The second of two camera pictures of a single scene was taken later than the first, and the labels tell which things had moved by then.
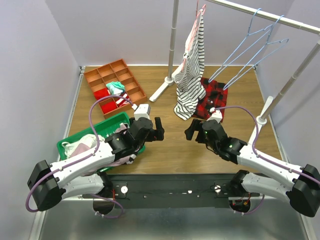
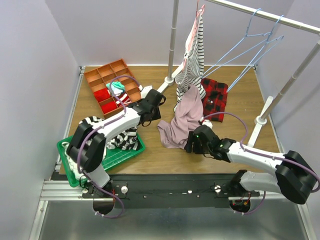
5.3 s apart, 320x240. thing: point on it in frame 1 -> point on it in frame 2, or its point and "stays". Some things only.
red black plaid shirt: [216, 96] stays
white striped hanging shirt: [189, 83] stays
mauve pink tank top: [121, 161] -> [189, 114]
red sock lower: [108, 106] stays
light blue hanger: [268, 28] -> [205, 75]
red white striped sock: [122, 101] stays
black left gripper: [155, 132] -> [157, 99]
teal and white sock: [115, 88] stays
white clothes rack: [171, 77] stays
